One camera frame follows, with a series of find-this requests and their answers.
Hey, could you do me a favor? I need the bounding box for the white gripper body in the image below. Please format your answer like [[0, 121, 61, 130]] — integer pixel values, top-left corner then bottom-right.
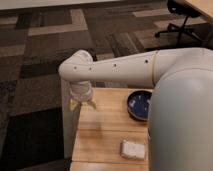
[[70, 81, 93, 102]]

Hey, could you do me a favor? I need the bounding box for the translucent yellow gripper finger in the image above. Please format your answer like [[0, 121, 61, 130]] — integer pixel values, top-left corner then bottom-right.
[[86, 100, 96, 109], [70, 99, 79, 111]]

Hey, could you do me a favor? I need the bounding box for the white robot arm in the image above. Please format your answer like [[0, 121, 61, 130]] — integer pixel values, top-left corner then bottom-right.
[[58, 47, 213, 171]]

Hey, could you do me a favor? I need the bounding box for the dark blue ceramic bowl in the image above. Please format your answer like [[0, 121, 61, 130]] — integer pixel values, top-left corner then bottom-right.
[[127, 90, 152, 121]]

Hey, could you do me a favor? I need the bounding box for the black office chair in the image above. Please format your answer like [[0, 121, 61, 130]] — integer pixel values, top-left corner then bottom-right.
[[154, 0, 206, 47]]

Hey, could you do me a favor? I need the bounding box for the wooden desk in background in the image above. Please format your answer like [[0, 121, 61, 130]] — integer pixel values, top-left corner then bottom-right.
[[184, 0, 213, 47]]

